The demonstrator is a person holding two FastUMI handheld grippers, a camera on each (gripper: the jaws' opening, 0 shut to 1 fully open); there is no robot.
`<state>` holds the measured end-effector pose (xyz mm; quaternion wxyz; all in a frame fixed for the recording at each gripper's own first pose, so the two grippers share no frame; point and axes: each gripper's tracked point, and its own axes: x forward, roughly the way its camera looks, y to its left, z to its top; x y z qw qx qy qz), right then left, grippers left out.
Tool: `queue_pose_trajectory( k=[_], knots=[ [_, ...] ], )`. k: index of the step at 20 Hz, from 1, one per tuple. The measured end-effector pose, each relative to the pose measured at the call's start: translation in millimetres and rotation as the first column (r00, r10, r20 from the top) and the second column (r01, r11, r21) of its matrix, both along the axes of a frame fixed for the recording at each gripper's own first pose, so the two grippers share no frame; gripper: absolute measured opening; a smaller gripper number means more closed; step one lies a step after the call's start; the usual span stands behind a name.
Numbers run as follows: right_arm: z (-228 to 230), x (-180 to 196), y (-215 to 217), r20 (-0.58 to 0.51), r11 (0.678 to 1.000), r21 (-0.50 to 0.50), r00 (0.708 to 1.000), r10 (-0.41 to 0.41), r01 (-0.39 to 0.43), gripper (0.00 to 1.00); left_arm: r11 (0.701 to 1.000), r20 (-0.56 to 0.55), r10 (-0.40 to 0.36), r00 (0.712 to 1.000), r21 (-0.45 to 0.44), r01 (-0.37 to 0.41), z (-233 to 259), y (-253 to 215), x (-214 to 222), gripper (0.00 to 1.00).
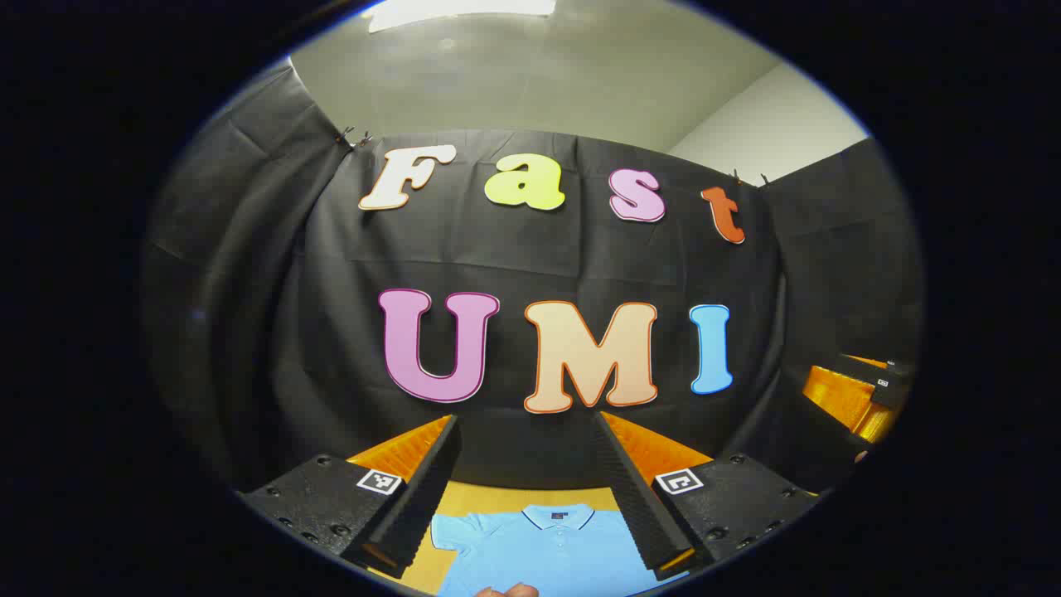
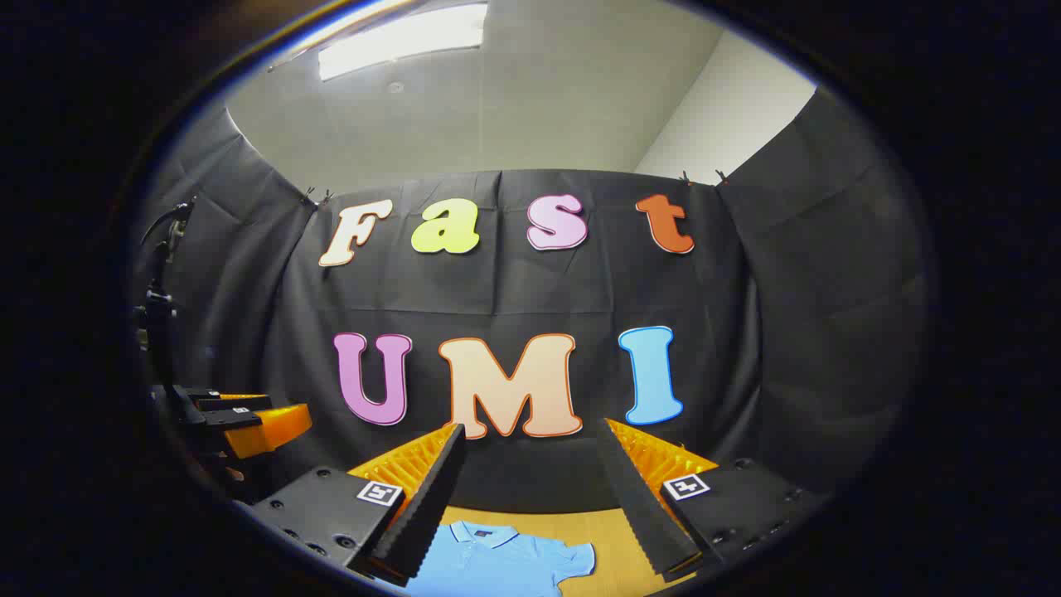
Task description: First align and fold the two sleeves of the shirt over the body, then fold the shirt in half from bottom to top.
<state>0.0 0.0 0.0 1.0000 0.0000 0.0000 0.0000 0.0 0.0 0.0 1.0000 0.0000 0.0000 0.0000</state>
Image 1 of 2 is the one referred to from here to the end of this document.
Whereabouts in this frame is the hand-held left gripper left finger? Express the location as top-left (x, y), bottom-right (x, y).
top-left (239, 415), bottom-right (463, 580)

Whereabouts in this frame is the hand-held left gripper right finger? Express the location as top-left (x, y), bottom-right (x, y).
top-left (591, 411), bottom-right (822, 582)

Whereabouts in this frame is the light blue T-shirt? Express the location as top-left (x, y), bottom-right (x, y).
top-left (431, 503), bottom-right (689, 597)

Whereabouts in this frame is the black backdrop cloth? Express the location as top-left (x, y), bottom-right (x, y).
top-left (141, 66), bottom-right (925, 498)

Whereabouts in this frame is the ceiling light panel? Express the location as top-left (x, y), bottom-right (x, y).
top-left (367, 0), bottom-right (558, 34)

